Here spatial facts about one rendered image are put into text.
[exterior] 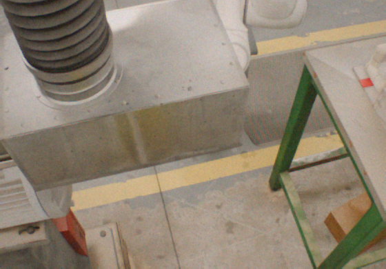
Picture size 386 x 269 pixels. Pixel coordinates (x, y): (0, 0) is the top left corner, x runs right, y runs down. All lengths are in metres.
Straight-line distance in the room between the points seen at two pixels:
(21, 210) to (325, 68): 0.98
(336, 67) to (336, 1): 1.76
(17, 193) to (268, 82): 1.95
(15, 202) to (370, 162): 0.89
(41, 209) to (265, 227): 1.46
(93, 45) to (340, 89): 0.98
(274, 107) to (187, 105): 1.90
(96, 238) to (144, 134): 1.25
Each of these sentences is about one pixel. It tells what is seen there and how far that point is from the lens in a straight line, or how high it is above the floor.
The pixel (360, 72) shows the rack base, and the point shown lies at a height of 0.94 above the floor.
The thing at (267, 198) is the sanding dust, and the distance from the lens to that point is 2.15.
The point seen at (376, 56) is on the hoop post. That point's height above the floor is 1.02.
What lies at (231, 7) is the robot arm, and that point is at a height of 1.27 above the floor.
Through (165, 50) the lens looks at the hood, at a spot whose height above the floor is 1.53.
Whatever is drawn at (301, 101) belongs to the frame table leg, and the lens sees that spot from 1.53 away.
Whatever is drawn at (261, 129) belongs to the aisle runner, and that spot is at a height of 0.00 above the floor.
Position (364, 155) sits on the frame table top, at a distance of 1.25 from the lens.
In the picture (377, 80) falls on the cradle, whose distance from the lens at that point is 1.36.
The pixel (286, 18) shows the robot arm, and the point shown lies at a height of 0.87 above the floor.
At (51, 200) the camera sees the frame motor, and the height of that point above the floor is 1.28.
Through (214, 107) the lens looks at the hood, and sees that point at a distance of 0.54.
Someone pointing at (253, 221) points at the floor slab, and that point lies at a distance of 2.09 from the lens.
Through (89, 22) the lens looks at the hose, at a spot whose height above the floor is 1.63.
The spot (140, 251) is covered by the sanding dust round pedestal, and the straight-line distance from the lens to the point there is 2.04.
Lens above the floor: 1.94
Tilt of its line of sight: 56 degrees down
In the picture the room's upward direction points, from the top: 1 degrees counter-clockwise
